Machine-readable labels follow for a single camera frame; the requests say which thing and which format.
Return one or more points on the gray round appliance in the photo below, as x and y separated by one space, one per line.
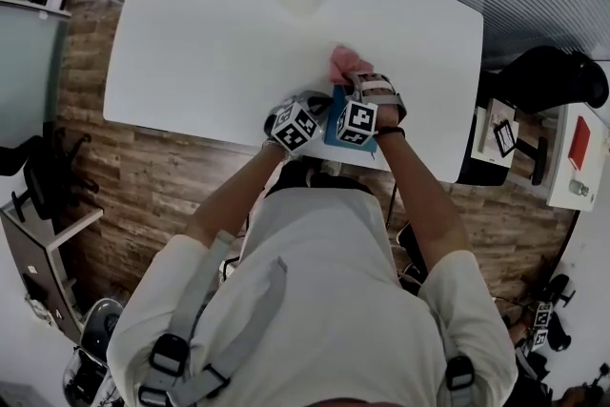
100 329

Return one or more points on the blue book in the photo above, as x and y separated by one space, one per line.
333 121

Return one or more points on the person's left forearm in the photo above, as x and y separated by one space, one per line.
229 200

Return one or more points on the gray metal bottle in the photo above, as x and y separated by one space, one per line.
579 189

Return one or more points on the person's right hand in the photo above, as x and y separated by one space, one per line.
388 116

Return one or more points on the black wrist band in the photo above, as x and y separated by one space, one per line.
391 132

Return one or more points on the white side table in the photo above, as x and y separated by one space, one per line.
562 148

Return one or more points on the brown white cabinet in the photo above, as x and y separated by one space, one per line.
43 271

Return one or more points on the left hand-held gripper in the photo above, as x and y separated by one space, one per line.
293 128

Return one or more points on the person's white shirt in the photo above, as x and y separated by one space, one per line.
333 300

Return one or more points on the beige box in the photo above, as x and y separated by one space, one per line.
488 128

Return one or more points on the person's black trousers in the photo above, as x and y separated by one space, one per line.
295 178

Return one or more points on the person's right forearm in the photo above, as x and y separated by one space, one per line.
419 200

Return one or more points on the black office chair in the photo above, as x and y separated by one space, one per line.
548 76
43 176

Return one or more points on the black framed picture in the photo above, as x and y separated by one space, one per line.
506 138

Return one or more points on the red book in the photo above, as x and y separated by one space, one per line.
580 143

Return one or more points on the pink cloth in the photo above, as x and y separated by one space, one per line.
345 59

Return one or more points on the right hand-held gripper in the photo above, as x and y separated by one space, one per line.
357 121

